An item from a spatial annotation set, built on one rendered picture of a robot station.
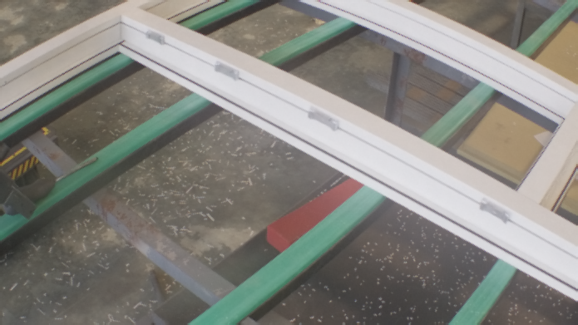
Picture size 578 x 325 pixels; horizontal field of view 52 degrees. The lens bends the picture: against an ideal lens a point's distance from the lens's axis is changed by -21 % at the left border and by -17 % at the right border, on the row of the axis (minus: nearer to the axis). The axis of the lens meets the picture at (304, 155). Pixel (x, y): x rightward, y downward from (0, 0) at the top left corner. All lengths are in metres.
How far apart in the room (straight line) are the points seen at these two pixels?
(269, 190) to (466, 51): 1.15
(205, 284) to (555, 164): 0.55
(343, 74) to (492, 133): 1.44
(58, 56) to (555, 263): 0.93
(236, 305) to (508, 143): 0.93
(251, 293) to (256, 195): 1.47
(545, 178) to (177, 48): 0.66
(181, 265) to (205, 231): 1.24
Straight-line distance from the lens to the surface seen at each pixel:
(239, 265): 1.25
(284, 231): 1.26
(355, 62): 3.05
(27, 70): 1.21
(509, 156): 1.55
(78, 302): 1.98
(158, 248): 0.95
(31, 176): 2.18
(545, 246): 0.92
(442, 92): 2.31
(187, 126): 1.14
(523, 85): 1.31
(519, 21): 2.62
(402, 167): 0.98
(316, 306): 1.19
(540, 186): 0.98
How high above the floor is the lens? 1.50
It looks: 37 degrees down
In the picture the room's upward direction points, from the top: 6 degrees clockwise
